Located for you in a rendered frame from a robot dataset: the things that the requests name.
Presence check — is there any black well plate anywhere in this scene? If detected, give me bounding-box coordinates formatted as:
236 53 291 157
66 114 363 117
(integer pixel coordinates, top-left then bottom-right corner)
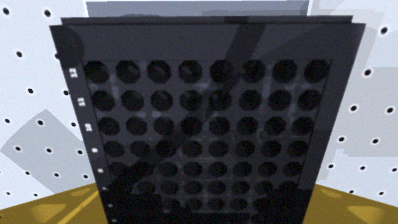
49 15 367 224

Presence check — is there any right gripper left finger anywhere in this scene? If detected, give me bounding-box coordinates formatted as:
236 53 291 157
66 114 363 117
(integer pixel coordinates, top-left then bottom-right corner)
0 182 108 224

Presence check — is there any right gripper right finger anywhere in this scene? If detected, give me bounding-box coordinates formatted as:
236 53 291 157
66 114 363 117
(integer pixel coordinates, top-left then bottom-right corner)
302 183 398 224

